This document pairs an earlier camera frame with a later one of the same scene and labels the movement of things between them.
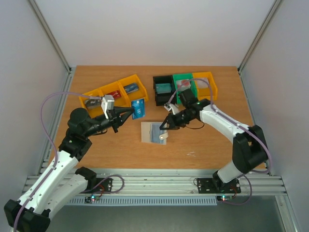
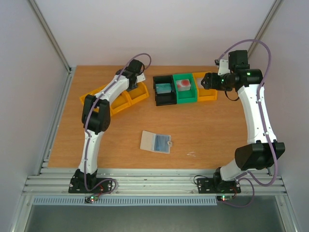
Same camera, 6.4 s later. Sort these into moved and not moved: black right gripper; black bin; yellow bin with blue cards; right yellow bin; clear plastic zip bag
Moved: black right gripper; clear plastic zip bag
Not moved: right yellow bin; yellow bin with blue cards; black bin
